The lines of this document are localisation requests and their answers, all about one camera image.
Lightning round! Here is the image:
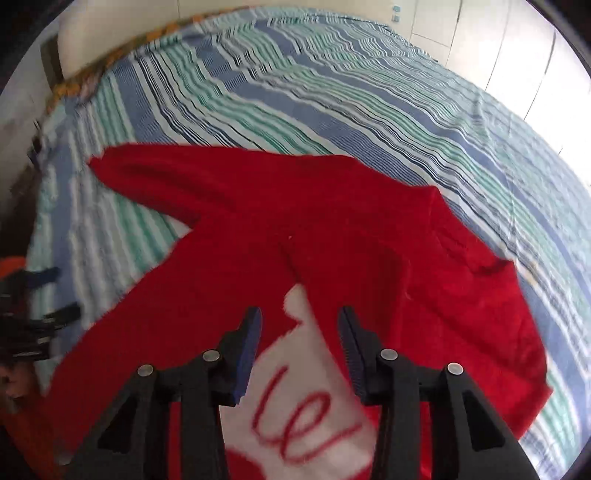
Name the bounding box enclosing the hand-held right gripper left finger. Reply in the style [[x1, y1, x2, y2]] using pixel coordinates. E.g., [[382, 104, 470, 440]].
[[62, 307, 263, 480]]

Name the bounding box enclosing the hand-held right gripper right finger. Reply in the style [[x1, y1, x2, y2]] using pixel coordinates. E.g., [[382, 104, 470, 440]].
[[337, 305, 541, 480]]

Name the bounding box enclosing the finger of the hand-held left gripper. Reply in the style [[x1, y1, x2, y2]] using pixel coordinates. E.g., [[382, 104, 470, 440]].
[[25, 267, 62, 289], [41, 302, 82, 326]]

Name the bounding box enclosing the red sweater with white print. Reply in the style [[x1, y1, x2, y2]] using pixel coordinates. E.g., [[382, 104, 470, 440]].
[[44, 143, 554, 480]]

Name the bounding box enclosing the person's left hand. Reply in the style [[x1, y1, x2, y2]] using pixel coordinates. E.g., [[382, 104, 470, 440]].
[[0, 364, 31, 411]]

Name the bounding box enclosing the orange floral bed sheet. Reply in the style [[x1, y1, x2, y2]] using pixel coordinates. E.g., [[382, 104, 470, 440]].
[[46, 11, 208, 109]]

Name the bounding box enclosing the beige headboard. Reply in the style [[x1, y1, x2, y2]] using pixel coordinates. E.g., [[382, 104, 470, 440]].
[[56, 0, 282, 80]]

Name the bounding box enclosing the blue green striped blanket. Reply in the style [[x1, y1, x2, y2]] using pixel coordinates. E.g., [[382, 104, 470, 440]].
[[28, 4, 591, 476]]

